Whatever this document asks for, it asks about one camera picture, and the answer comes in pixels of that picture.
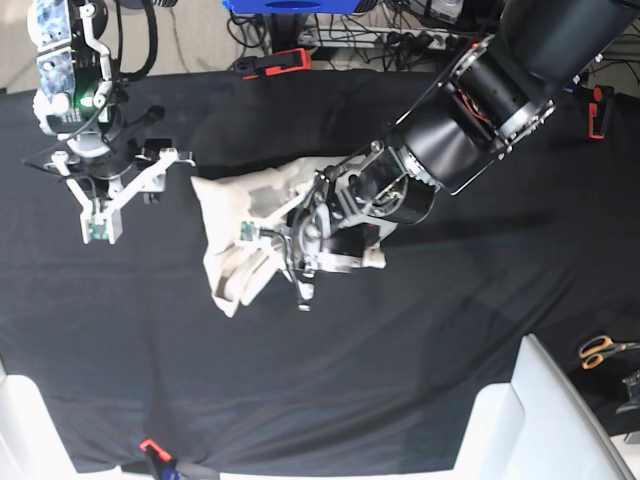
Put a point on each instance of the blue box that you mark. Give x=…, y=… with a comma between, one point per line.
x=246, y=7

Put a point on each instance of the orange black clamp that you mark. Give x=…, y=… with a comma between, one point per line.
x=600, y=111
x=278, y=63

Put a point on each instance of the black device at right edge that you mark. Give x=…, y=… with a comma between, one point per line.
x=632, y=387

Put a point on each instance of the white left table frame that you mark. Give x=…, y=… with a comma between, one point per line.
x=31, y=447

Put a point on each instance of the orange handled scissors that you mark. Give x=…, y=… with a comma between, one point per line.
x=595, y=351

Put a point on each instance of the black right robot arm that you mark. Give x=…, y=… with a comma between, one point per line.
x=79, y=103

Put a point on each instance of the white table frame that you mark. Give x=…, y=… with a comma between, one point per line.
x=536, y=426
x=31, y=447

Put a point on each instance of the orange black clamp right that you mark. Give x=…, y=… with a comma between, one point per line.
x=600, y=111

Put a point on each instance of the black table cloth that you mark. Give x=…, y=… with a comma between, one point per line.
x=125, y=342

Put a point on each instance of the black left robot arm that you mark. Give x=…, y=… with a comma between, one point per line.
x=496, y=92

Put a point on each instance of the white power strip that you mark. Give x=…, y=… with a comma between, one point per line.
x=337, y=36

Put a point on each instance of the white T-shirt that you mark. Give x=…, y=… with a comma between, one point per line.
x=225, y=202

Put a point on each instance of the white right table frame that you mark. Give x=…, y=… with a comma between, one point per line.
x=536, y=426

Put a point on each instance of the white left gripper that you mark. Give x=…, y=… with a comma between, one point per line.
x=299, y=239

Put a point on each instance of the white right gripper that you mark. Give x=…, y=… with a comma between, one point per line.
x=100, y=217

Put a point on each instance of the orange clamp bottom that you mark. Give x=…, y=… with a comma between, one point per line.
x=149, y=446

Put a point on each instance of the orange black clamp top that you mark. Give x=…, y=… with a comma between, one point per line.
x=278, y=63

